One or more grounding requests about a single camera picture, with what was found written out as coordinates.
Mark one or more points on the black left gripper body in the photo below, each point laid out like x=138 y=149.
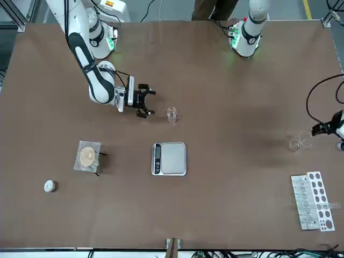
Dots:
x=335 y=122

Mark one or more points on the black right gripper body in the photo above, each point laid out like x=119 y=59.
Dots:
x=139 y=99

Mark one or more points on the glass stirring rod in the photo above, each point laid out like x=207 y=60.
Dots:
x=301 y=137

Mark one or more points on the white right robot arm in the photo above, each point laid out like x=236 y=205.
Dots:
x=99 y=86

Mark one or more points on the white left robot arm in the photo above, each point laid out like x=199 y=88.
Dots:
x=250 y=29

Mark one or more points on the large glass beaker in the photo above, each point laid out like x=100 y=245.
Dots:
x=294 y=145

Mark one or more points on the silver digital balance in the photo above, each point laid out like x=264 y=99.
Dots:
x=173 y=158

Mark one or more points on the white test tube rack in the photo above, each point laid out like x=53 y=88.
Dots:
x=303 y=204

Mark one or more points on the glass test tube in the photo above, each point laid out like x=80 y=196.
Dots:
x=333 y=206

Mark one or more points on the white box with yellow label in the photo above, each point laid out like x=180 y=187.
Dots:
x=115 y=10

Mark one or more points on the small white round cap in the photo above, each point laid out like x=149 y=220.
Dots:
x=49 y=186

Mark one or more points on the aluminium corner frame post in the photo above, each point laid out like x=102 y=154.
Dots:
x=326 y=21
x=10 y=25

